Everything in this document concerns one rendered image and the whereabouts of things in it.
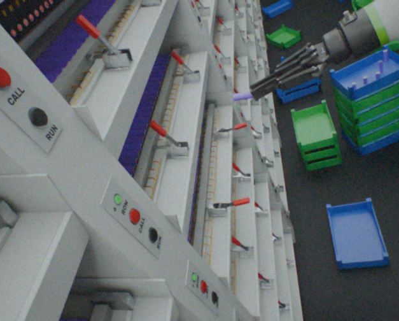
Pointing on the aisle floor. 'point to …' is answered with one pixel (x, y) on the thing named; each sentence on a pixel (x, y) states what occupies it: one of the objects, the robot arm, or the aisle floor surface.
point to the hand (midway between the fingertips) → (265, 86)
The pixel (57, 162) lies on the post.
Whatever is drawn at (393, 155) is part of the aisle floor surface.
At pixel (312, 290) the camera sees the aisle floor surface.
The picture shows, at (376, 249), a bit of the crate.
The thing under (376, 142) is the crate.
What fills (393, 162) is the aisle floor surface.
